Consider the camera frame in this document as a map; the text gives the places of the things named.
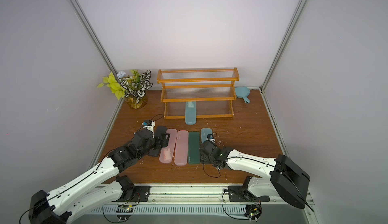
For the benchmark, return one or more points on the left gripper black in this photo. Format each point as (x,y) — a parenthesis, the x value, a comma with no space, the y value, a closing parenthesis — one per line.
(164,141)

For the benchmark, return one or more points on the electronics board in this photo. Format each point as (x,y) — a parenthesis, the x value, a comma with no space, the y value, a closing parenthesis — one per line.
(124,212)
(253,211)

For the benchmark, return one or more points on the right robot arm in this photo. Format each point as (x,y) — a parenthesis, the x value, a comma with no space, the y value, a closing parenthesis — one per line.
(287,178)

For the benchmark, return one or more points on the pink pencil case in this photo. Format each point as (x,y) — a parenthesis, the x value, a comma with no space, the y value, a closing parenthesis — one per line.
(167,153)
(181,148)

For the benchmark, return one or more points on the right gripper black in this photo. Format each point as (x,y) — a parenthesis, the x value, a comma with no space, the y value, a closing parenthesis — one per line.
(206,148)

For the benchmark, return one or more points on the aluminium rail frame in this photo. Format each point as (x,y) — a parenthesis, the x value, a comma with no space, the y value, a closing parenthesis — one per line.
(196,199)

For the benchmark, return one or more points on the teal pencil case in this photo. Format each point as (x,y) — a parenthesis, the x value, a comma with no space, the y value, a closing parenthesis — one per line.
(190,113)
(204,133)

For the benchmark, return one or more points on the potted plant in vase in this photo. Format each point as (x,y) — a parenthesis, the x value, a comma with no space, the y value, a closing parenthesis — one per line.
(132,88)

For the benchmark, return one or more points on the dark green pencil case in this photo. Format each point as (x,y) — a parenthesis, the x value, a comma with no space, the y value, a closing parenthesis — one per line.
(194,156)

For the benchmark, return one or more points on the teal hand mirror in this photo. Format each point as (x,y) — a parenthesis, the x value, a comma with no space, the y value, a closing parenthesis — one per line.
(243,93)

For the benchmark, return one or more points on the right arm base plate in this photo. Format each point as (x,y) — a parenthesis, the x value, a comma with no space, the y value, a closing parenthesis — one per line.
(241,194)

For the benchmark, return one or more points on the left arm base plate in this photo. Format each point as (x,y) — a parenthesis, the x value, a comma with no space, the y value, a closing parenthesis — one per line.
(138,193)

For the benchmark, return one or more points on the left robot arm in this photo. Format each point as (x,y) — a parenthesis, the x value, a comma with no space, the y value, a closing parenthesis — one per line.
(99,185)

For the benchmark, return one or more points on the orange wooden shelf rack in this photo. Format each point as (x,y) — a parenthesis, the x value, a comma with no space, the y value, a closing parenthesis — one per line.
(210,92)

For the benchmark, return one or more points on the right electronics board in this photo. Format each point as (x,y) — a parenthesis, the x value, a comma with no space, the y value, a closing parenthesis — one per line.
(253,211)

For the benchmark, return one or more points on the left electronics board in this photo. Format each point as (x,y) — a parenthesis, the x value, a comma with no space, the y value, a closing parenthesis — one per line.
(124,212)

